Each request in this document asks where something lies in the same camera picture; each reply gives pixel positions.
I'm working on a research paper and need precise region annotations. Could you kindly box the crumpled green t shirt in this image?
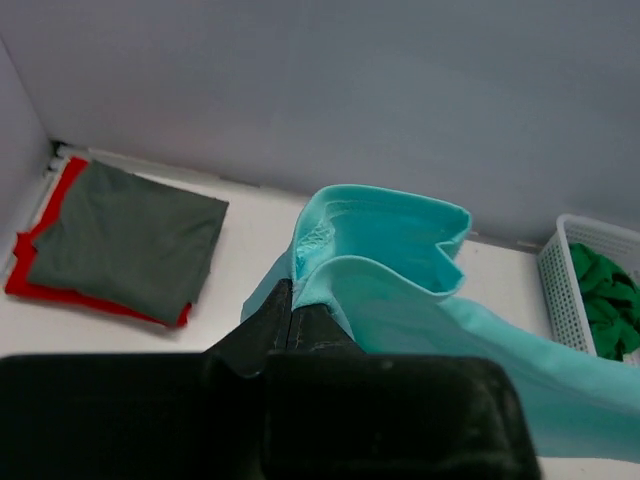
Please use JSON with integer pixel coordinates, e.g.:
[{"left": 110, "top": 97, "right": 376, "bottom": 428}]
[{"left": 569, "top": 243, "right": 639, "bottom": 362}]

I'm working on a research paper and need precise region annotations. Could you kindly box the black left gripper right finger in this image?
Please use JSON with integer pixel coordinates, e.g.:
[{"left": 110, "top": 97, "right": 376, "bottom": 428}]
[{"left": 261, "top": 305, "right": 541, "bottom": 479}]

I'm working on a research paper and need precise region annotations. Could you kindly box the white plastic basket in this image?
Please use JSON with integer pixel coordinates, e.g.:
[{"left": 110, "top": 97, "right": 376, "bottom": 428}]
[{"left": 538, "top": 214, "right": 639, "bottom": 367}]

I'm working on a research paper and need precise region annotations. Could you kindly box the teal t shirt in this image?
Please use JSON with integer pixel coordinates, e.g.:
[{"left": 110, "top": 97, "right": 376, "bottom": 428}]
[{"left": 242, "top": 185, "right": 639, "bottom": 462}]

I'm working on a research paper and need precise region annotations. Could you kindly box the folded grey t shirt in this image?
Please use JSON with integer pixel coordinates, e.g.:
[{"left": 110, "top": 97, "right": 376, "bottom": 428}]
[{"left": 28, "top": 161, "right": 229, "bottom": 326}]

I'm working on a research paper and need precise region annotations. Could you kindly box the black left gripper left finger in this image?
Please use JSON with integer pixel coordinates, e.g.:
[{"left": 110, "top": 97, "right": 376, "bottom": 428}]
[{"left": 1, "top": 280, "right": 292, "bottom": 479}]

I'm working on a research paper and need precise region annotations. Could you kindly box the folded red t shirt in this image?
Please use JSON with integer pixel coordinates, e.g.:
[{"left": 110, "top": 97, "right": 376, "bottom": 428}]
[{"left": 5, "top": 158, "right": 207, "bottom": 326}]

